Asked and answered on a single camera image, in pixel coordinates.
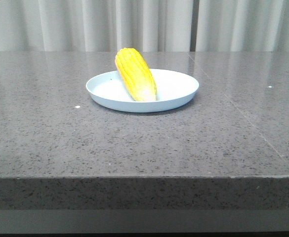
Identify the light blue round plate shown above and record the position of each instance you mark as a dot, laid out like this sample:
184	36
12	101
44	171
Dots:
174	89

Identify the yellow corn cob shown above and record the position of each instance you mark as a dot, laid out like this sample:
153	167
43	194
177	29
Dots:
136	75

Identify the grey pleated curtain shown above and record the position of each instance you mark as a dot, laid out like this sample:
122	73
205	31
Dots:
148	25

